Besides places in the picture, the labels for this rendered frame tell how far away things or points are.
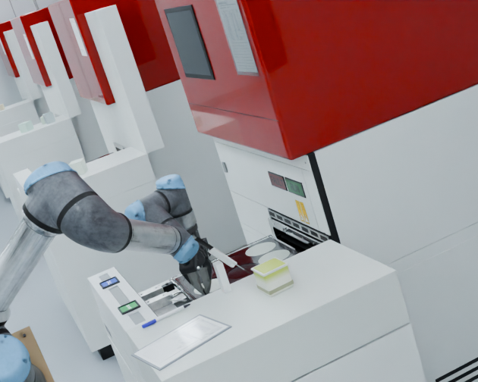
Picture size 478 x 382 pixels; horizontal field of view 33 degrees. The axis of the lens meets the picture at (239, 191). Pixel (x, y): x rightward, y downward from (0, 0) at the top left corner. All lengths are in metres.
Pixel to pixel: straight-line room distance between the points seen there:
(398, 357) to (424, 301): 0.46
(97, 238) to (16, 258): 0.22
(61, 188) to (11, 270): 0.25
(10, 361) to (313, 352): 0.71
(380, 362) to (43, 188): 0.91
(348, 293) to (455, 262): 0.65
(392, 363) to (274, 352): 0.33
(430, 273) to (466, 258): 0.13
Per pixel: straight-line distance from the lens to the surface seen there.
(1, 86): 10.15
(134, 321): 2.22
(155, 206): 2.19
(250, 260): 2.51
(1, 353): 1.99
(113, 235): 1.83
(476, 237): 2.57
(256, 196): 2.76
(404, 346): 2.09
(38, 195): 1.87
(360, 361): 2.04
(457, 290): 2.57
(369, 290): 1.99
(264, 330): 1.90
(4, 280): 1.98
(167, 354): 1.95
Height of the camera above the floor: 1.79
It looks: 16 degrees down
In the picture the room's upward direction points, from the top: 18 degrees counter-clockwise
